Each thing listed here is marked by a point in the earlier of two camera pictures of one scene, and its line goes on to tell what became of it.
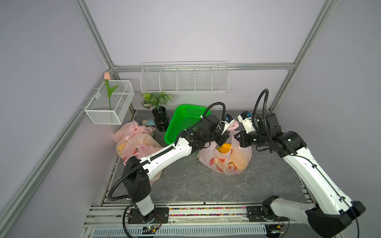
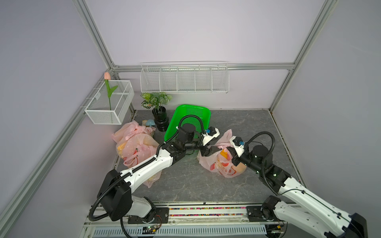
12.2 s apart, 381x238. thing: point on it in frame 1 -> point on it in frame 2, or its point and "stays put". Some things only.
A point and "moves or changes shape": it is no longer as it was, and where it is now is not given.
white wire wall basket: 111,104 stays put
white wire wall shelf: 208,77 stays put
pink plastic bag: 133,139 stays put
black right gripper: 242,138 -> 235,157
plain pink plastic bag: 229,159 moves or changes shape
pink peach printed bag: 139,143 stays put
